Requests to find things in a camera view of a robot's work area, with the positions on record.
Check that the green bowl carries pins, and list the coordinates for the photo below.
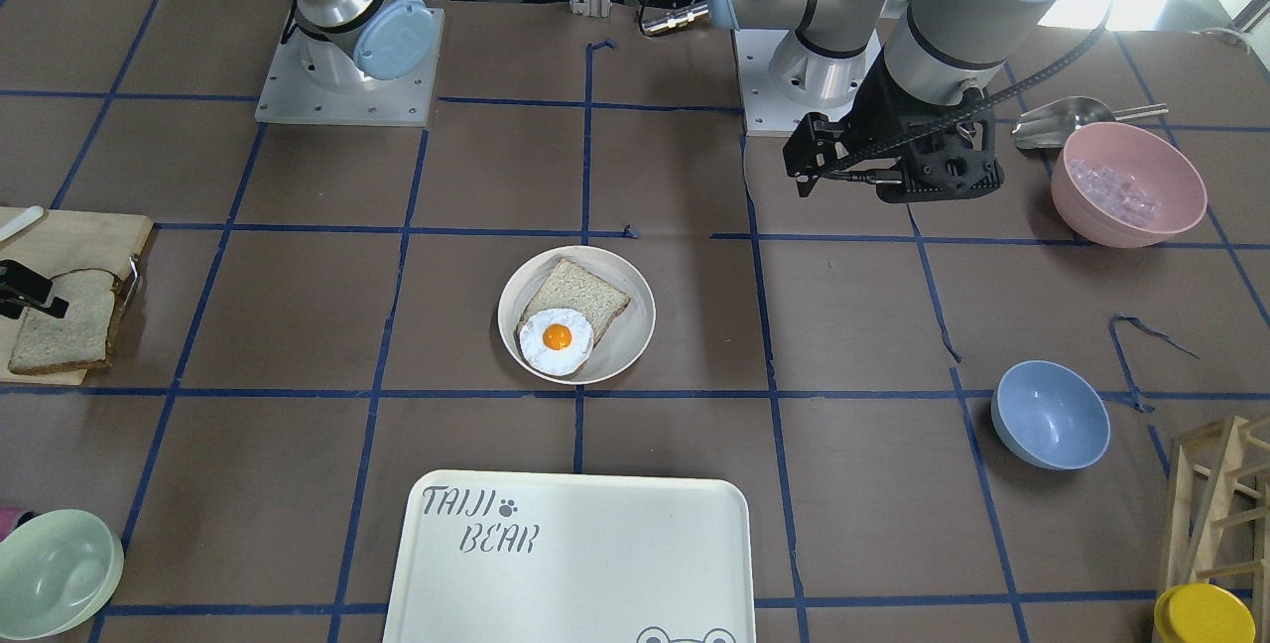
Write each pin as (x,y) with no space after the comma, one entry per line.
(57,570)

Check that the metal scoop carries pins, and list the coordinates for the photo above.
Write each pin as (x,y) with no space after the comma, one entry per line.
(1049,126)

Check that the bread slice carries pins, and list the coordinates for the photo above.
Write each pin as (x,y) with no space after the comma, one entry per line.
(83,339)
(570,286)

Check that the pink bowl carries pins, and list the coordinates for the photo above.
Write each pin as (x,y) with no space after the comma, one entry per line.
(1123,187)

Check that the wooden rack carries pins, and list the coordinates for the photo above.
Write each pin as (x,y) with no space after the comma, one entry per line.
(1217,482)

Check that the white bear tray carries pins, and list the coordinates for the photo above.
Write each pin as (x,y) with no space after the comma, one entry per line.
(492,556)

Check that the yellow lid container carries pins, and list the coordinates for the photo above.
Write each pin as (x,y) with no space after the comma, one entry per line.
(1202,612)

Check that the fried egg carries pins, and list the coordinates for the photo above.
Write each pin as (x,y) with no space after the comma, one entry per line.
(556,342)

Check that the wooden cutting board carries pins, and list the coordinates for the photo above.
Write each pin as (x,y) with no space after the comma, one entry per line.
(66,240)

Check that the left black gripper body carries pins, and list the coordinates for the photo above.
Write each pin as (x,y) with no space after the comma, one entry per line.
(877,123)

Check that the blue bowl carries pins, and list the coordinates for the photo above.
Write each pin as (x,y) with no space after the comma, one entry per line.
(1050,417)

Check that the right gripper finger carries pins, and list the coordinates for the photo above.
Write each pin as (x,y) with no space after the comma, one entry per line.
(22,289)

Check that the bread slice on plate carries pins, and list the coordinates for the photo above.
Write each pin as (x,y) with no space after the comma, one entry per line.
(570,286)

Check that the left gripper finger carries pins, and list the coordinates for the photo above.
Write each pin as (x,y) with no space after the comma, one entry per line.
(805,186)

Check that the white round plate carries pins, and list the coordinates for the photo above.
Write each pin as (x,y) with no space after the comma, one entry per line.
(624,341)

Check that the pink cloth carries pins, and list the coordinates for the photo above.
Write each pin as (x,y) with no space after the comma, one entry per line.
(11,518)

